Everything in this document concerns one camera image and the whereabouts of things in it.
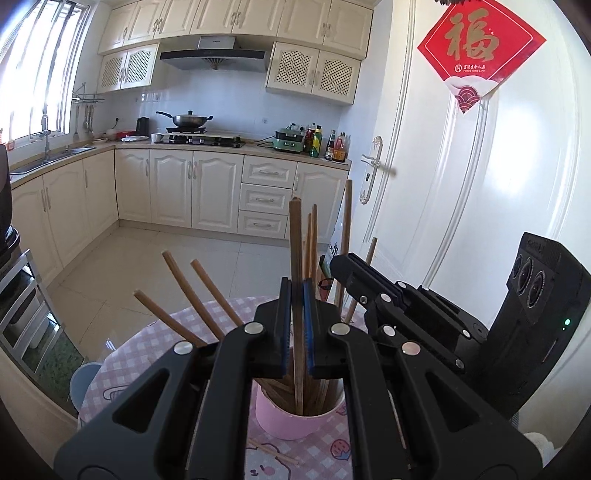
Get green bottle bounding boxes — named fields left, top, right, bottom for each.
left=311, top=125, right=322, bottom=158

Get dark rice cooker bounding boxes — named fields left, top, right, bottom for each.
left=0, top=144, right=20, bottom=266

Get kitchen cabinets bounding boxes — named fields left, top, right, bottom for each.
left=97, top=1, right=374, bottom=105
left=11, top=145, right=349, bottom=283

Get door handle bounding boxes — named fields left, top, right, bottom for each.
left=360, top=136, right=397, bottom=205

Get pink cylindrical utensil cup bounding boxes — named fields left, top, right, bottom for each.
left=254, top=381, right=345, bottom=440

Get pink checkered tablecloth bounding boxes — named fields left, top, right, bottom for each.
left=55, top=320, right=383, bottom=479

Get white door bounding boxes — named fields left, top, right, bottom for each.
left=351, top=0, right=591, bottom=434

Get range hood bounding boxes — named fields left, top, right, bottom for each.
left=159, top=36, right=270, bottom=73

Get green toaster appliance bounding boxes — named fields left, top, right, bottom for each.
left=273, top=123, right=304, bottom=154

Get gas stove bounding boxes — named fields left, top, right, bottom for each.
left=151, top=132, right=245, bottom=148

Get sink faucet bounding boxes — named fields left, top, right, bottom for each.
left=37, top=111, right=51, bottom=162

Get light blue stool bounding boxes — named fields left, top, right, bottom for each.
left=69, top=362, right=102, bottom=412

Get upper kitchen cabinets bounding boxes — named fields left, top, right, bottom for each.
left=97, top=1, right=374, bottom=105

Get black wok on stove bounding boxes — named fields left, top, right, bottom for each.
left=156, top=111, right=212, bottom=129

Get lower kitchen cabinets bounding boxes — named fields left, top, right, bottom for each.
left=11, top=145, right=349, bottom=283

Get black kettle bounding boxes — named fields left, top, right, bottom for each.
left=135, top=116, right=150, bottom=137

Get kitchen window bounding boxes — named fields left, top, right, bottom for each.
left=1, top=1, right=92, bottom=143

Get metal storage rack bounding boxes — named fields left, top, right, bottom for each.
left=1, top=250, right=63, bottom=377

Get red fu door decoration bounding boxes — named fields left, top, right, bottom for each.
left=418, top=0, right=546, bottom=113

